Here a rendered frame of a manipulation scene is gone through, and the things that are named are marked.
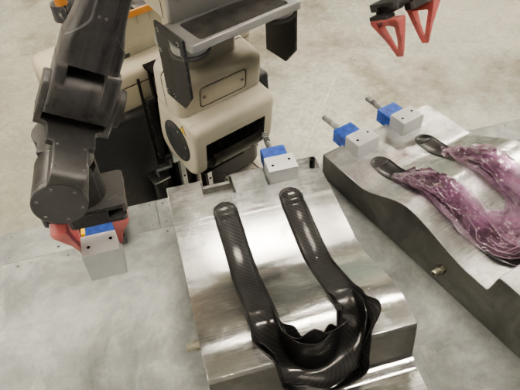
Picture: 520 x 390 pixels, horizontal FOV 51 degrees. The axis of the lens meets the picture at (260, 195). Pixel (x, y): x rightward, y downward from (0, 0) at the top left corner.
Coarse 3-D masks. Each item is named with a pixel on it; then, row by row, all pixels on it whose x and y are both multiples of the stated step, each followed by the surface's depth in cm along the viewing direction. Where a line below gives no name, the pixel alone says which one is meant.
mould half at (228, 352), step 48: (192, 192) 90; (240, 192) 89; (192, 240) 83; (288, 240) 82; (336, 240) 82; (192, 288) 77; (288, 288) 73; (384, 288) 70; (240, 336) 66; (384, 336) 66; (240, 384) 64; (384, 384) 68
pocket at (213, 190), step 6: (204, 186) 92; (210, 186) 92; (216, 186) 92; (222, 186) 93; (228, 186) 93; (204, 192) 93; (210, 192) 93; (216, 192) 93; (222, 192) 93; (228, 192) 93; (234, 192) 91; (204, 198) 92
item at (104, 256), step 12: (96, 228) 77; (108, 228) 77; (84, 240) 74; (96, 240) 74; (108, 240) 74; (84, 252) 72; (96, 252) 72; (108, 252) 72; (120, 252) 73; (84, 264) 73; (96, 264) 73; (108, 264) 74; (120, 264) 75; (96, 276) 75; (108, 276) 76
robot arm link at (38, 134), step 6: (36, 126) 61; (42, 126) 61; (36, 132) 61; (42, 132) 60; (36, 138) 60; (42, 138) 59; (36, 144) 59; (42, 144) 58; (36, 150) 58; (42, 150) 58; (90, 156) 63; (90, 162) 63
